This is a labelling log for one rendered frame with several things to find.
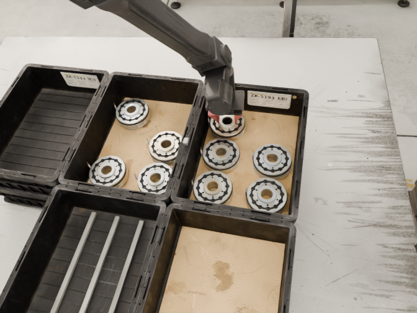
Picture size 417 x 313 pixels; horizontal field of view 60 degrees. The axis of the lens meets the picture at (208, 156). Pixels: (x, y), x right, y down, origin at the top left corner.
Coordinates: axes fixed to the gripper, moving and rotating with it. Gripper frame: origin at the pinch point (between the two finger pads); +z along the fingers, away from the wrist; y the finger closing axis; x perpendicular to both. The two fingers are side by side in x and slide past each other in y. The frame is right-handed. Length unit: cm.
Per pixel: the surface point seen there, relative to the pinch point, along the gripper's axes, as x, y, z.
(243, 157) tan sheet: -10.0, 5.2, 4.1
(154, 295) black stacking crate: -50, -12, -2
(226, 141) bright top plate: -6.8, 0.4, 1.2
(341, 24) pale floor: 155, 63, 90
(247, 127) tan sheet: 0.8, 5.9, 4.2
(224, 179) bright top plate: -19.0, 0.6, 1.0
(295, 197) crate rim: -26.7, 18.2, -6.0
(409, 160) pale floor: 44, 87, 89
